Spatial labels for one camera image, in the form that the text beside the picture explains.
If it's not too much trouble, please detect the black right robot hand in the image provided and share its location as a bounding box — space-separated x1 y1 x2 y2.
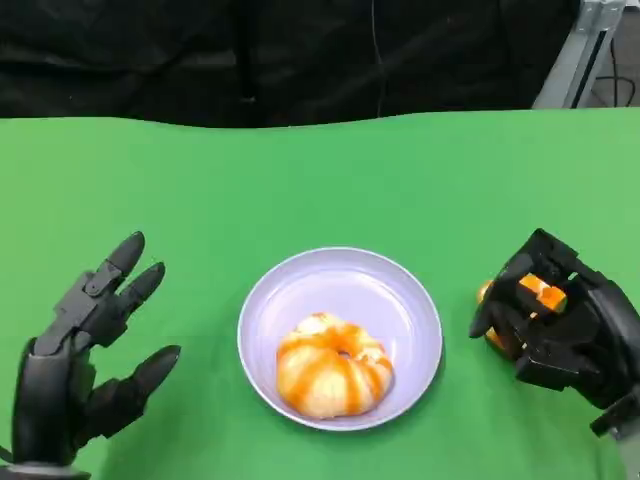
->
468 228 640 411

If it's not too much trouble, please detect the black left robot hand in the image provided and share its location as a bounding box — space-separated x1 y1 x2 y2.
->
10 230 182 465

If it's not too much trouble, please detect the small orange bread roll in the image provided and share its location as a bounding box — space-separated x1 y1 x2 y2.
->
474 273 569 359

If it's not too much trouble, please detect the orange white ring bread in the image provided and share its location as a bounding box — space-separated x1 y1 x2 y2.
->
275 312 395 419

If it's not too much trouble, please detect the lilac plate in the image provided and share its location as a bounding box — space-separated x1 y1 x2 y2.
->
236 245 445 432

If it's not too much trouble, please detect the green table cloth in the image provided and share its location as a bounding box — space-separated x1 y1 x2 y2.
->
0 107 640 480

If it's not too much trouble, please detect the black drape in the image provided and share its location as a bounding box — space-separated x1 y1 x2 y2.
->
0 0 584 129

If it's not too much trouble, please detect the aluminium frame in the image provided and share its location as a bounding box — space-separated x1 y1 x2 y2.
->
532 0 629 109

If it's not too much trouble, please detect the thin hanging cable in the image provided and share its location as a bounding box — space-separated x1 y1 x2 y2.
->
369 0 386 117

